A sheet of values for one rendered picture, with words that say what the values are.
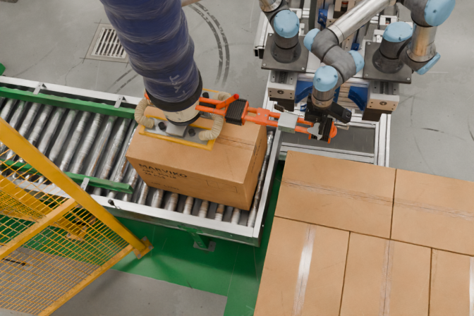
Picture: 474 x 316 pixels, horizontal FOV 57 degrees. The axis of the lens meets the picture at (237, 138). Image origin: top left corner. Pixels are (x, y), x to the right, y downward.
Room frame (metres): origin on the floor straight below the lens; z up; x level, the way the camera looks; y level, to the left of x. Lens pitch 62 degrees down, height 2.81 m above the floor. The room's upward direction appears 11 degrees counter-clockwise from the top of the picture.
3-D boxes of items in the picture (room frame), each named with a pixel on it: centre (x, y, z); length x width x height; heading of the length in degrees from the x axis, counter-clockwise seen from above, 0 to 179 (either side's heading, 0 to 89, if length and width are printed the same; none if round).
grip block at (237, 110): (0.93, -0.02, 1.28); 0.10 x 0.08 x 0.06; 153
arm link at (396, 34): (1.18, -0.79, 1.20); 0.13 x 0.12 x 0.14; 28
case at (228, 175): (1.06, 0.19, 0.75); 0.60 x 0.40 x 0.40; 64
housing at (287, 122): (0.84, -0.21, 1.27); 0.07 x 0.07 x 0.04; 63
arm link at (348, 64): (0.85, -0.40, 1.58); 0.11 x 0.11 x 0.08; 28
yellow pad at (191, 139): (0.96, 0.25, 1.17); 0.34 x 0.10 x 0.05; 63
